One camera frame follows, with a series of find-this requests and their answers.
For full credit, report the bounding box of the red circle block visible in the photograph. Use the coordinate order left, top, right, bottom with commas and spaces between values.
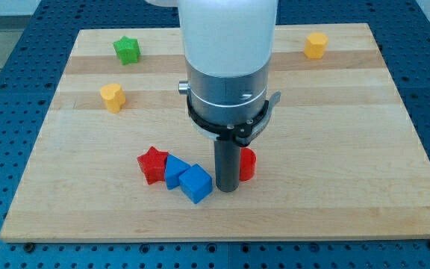
240, 147, 257, 182

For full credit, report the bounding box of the yellow heart block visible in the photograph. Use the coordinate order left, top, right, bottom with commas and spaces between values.
100, 84, 126, 114

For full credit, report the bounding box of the blue wedge block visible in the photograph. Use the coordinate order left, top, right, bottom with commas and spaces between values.
164, 155, 190, 190

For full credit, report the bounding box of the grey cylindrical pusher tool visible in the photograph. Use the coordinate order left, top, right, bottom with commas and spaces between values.
214, 140, 241, 193

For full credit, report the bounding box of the blue cube block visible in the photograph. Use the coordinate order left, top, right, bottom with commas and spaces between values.
178, 164, 213, 204

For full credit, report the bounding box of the yellow hexagon block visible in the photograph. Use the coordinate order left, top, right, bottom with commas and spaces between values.
304, 32, 328, 59

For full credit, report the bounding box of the wooden board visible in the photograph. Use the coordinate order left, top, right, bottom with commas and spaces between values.
0, 24, 430, 243

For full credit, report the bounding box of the black tool clamp ring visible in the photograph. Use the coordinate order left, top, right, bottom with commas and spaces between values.
186, 90, 281, 148

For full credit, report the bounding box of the green star block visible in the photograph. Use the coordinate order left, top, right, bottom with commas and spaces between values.
113, 36, 140, 65

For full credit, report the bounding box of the red star block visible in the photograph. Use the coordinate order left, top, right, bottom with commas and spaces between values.
137, 146, 169, 185

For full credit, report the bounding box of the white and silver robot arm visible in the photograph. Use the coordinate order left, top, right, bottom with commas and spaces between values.
147, 0, 278, 125

